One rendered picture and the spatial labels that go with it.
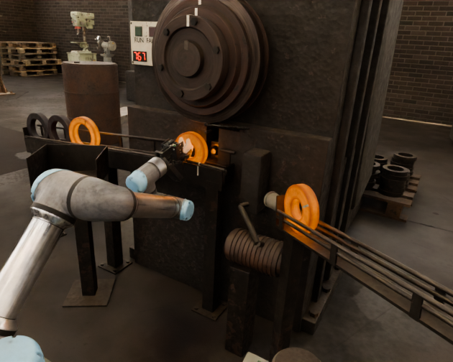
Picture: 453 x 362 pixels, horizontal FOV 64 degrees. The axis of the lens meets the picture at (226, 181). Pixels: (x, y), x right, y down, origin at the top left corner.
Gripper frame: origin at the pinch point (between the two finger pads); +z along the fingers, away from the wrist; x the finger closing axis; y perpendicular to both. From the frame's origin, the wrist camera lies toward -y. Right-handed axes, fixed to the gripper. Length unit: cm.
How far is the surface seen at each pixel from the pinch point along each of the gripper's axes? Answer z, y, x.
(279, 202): -18, -2, -48
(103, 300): -45, -66, 30
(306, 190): -20, 7, -57
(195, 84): -4.8, 29.0, -10.1
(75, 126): -3, -1, 69
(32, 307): -65, -62, 54
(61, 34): 595, -118, 882
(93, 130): -2, -1, 56
